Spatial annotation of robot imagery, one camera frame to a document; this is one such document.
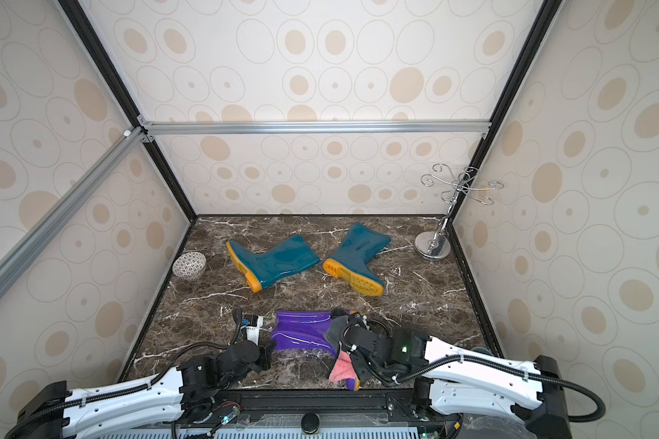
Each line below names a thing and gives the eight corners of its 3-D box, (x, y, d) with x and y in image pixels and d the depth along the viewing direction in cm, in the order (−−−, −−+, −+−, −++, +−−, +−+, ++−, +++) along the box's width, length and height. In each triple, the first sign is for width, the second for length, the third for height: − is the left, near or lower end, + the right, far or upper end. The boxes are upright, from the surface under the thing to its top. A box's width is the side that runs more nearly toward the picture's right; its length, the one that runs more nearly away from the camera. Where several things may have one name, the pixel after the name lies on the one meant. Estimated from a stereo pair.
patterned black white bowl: (176, 278, 102) (169, 270, 98) (184, 260, 107) (178, 251, 103) (204, 278, 102) (198, 270, 98) (211, 260, 107) (206, 251, 103)
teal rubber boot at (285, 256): (252, 296, 97) (247, 286, 92) (230, 255, 109) (224, 243, 103) (316, 262, 107) (315, 251, 101) (289, 228, 119) (287, 215, 113)
